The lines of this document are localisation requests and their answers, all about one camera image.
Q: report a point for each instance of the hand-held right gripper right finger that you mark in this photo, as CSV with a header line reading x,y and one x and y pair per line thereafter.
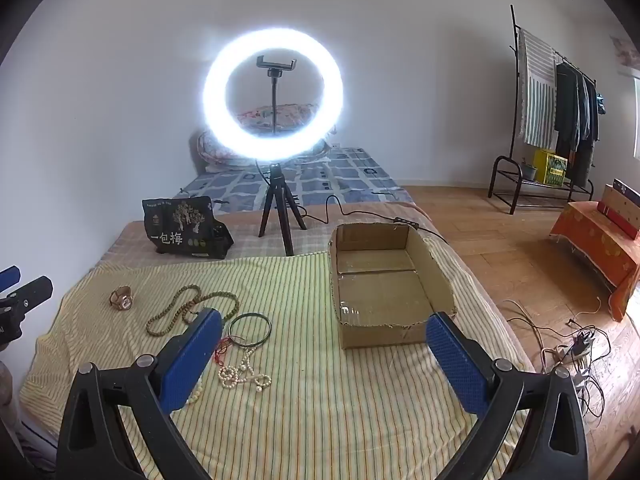
x,y
452,355

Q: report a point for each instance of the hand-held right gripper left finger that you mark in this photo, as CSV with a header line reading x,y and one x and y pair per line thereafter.
x,y
192,355

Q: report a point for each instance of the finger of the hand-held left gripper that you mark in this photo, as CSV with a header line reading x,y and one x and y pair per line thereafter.
x,y
9,277
30,292

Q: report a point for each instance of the dark green bangle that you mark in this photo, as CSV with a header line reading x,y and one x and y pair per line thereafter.
x,y
237,321

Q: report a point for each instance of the brown wristwatch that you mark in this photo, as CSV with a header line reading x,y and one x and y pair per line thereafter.
x,y
122,298

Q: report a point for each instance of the yellow striped cloth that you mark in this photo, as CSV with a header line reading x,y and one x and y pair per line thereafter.
x,y
300,385

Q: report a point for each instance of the beige checked bed cover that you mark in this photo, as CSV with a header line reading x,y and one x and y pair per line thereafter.
x,y
250,245

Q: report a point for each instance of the power strip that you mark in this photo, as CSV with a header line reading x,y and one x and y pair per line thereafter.
x,y
582,344

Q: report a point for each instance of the black snack bag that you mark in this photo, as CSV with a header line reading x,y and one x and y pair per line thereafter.
x,y
175,225

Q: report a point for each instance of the orange patterned cloth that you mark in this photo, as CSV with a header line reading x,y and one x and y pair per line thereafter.
x,y
595,240

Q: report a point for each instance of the black tripod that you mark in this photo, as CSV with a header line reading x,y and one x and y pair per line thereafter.
x,y
276,185

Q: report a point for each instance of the small plant pot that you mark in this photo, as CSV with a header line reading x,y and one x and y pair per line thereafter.
x,y
529,171

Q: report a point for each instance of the floral pillow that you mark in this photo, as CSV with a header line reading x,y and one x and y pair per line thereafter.
x,y
210,147

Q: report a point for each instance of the yellow green box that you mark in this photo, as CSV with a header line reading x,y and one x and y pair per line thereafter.
x,y
550,166

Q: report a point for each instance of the blue patterned bed sheet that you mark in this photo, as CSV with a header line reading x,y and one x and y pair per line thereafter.
x,y
340,170

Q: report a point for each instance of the flat printed cardboard box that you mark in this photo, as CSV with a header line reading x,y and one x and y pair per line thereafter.
x,y
620,205

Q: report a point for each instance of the black clothes rack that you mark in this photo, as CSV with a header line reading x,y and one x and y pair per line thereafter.
x,y
515,110

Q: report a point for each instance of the striped hanging towel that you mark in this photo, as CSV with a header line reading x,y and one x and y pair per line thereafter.
x,y
537,100

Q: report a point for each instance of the dark hanging clothes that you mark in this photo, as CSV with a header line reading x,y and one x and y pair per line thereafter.
x,y
575,110

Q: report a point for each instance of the black phone holder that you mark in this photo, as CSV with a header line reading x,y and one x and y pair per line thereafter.
x,y
276,63

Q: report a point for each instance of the patterned window curtain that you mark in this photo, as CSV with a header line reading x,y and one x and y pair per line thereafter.
x,y
625,52

